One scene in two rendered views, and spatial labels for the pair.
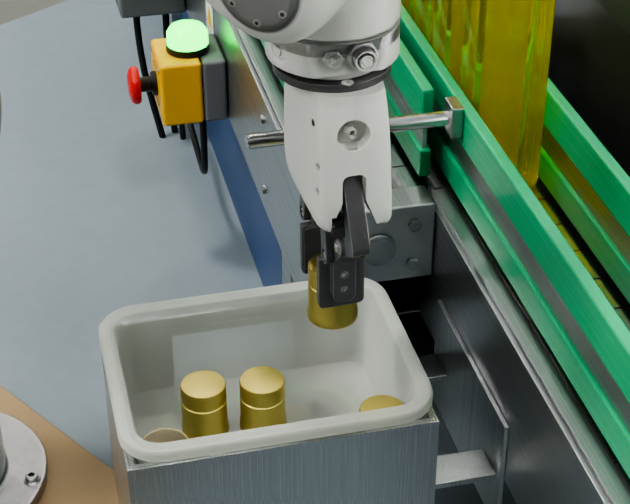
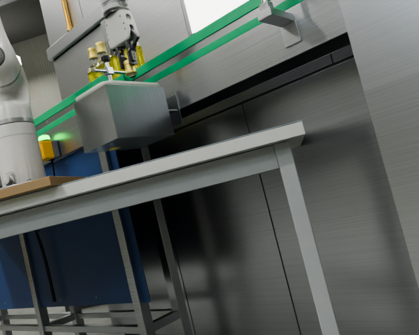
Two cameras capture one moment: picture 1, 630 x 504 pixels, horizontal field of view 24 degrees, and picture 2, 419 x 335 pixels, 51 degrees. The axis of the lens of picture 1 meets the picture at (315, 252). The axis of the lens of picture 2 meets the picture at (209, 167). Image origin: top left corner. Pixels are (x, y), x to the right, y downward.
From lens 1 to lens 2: 129 cm
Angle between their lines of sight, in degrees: 51
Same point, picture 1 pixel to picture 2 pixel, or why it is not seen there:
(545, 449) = (187, 77)
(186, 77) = (48, 143)
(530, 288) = (167, 68)
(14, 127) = not seen: outside the picture
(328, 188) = (127, 26)
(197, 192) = not seen: hidden behind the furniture
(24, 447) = not seen: hidden behind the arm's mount
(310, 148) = (120, 22)
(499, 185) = (149, 65)
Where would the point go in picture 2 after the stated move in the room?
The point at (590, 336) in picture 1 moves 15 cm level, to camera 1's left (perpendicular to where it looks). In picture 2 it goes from (185, 47) to (143, 46)
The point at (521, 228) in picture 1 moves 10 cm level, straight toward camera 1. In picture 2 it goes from (159, 62) to (169, 50)
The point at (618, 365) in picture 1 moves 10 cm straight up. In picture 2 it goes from (193, 39) to (186, 9)
